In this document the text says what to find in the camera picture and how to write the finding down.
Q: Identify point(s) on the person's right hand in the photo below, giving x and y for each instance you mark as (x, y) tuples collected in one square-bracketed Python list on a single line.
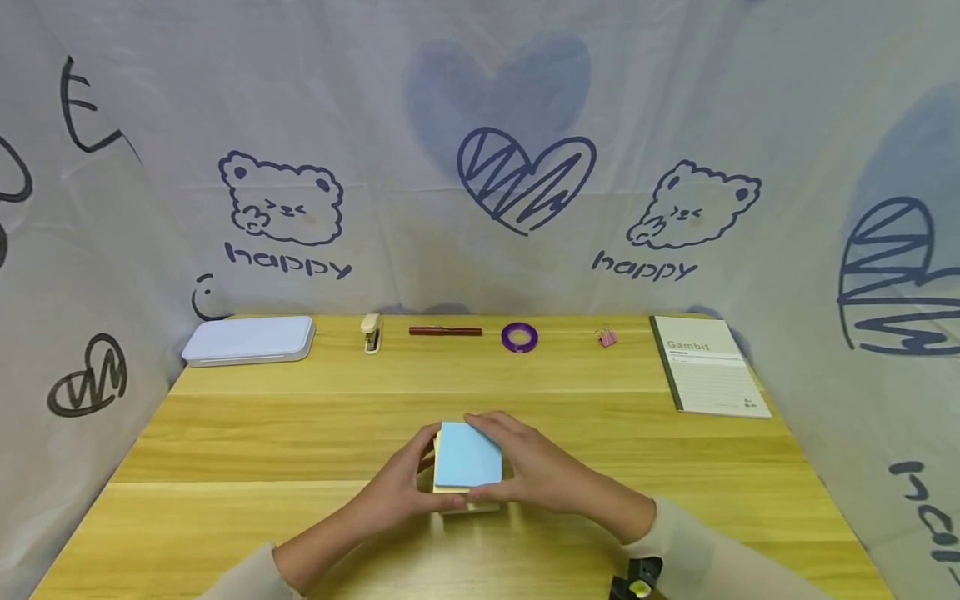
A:
[(551, 475)]

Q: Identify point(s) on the person's left hand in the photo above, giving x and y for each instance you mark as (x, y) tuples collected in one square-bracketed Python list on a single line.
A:
[(394, 496)]

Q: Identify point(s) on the person's left thumb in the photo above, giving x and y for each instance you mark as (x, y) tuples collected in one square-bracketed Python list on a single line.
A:
[(442, 502)]

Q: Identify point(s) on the person's right index finger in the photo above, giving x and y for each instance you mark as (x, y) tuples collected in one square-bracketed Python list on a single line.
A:
[(491, 425)]

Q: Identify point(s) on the person's left index finger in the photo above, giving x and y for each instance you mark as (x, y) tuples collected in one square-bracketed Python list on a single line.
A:
[(426, 446)]

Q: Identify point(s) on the person's right thumb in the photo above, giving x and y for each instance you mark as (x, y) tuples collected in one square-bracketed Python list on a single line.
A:
[(489, 492)]

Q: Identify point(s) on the blue and yellow note pad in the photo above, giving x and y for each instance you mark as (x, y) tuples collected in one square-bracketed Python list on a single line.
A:
[(466, 457)]

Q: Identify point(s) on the person's right forearm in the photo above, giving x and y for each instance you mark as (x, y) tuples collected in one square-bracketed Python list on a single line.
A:
[(705, 546)]

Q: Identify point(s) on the person's left forearm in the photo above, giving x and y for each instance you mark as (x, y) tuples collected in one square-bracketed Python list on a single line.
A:
[(289, 554)]

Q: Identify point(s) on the purple ribbon roll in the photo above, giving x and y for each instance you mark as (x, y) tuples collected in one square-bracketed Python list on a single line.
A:
[(519, 337)]

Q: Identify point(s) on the dark red pen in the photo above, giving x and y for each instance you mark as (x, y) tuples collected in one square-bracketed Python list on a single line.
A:
[(445, 331)]

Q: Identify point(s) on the small cream stapler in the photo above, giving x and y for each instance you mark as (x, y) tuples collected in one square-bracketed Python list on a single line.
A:
[(371, 332)]

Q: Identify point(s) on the pink binder clip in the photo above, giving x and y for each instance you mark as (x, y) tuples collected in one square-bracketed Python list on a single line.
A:
[(606, 337)]

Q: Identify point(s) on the black wrist band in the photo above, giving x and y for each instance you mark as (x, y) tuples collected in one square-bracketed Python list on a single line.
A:
[(637, 581)]

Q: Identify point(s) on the white flat case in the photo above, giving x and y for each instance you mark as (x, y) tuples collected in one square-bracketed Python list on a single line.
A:
[(249, 339)]

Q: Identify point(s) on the white green-spined notebook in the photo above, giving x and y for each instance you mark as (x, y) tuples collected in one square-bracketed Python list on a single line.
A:
[(709, 365)]

